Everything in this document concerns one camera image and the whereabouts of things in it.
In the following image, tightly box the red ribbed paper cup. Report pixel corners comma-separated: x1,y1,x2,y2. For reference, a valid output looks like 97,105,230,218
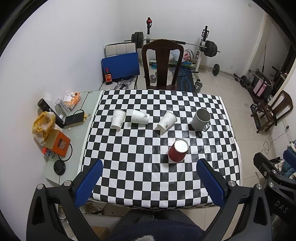
168,138,189,162

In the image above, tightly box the tilted white paper cup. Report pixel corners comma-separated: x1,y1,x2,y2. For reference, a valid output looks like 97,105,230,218
157,111,177,132

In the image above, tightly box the upright white paper cup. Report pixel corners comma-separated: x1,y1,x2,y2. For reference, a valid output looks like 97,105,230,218
111,109,126,131

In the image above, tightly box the lying white paper cup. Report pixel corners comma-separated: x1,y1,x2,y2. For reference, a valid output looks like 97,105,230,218
131,109,150,125

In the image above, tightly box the pile of blue clothes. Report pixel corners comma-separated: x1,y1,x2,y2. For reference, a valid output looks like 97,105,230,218
275,142,295,180

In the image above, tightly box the black round puck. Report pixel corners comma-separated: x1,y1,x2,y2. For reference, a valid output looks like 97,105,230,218
53,160,66,176

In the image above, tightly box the orange box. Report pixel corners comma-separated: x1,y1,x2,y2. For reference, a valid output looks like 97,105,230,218
42,129,70,157

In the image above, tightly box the grey ceramic mug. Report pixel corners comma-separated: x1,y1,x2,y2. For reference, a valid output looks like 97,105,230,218
191,108,211,132

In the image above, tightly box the wooden chair by door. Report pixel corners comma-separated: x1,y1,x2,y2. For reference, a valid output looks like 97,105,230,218
250,90,293,133

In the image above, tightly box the black power bank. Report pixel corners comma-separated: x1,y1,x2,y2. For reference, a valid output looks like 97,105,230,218
64,109,87,126

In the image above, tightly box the black white checkered tablecloth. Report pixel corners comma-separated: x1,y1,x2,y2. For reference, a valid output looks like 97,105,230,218
81,90,240,209

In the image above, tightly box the yellow plastic bag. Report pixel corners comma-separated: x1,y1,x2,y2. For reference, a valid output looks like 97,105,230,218
32,111,55,146

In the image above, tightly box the orange tissue pack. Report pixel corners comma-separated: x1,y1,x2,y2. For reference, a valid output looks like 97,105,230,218
63,91,80,110

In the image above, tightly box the black rectangular box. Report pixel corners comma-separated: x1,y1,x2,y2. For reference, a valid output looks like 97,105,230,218
37,98,65,128

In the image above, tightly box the small barbell on floor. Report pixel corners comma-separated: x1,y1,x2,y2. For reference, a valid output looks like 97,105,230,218
212,63,248,87

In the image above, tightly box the dark glass bottle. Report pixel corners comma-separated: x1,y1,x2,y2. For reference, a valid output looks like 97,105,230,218
105,68,113,85

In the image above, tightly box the blue folded mat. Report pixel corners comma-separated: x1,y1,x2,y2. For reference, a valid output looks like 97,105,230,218
101,52,140,81

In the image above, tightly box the barbell with black plates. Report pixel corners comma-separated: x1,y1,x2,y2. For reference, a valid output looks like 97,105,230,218
125,32,220,57

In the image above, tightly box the dark wooden chair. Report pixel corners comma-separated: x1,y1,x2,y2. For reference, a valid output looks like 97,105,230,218
142,39,184,90

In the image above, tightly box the white weight bench rack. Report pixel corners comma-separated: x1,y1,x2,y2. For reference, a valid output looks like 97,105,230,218
195,25,209,73

